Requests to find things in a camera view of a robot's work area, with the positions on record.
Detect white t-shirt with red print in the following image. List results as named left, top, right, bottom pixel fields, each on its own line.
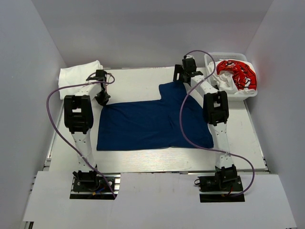
left=206, top=59, right=257, bottom=95

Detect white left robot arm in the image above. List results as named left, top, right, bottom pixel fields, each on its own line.
left=64, top=70, right=110, bottom=172

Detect white plastic basket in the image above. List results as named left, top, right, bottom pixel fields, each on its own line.
left=204, top=52, right=257, bottom=101

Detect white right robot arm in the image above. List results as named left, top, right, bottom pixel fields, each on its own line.
left=174, top=54, right=236, bottom=171

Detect blue Mickey t-shirt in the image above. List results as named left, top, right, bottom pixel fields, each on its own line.
left=96, top=81, right=214, bottom=151

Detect folded white t-shirt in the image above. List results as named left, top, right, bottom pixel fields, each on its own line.
left=58, top=60, right=103, bottom=100

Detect purple cable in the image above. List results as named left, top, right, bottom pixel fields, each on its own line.
left=179, top=49, right=255, bottom=197
left=46, top=73, right=117, bottom=199

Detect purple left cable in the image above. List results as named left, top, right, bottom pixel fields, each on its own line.
left=46, top=73, right=117, bottom=199

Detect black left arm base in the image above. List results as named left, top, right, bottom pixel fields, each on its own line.
left=70, top=171, right=120, bottom=200

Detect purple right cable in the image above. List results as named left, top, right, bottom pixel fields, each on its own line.
left=179, top=49, right=255, bottom=197

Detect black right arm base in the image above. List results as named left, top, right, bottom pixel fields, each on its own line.
left=194, top=176, right=245, bottom=203

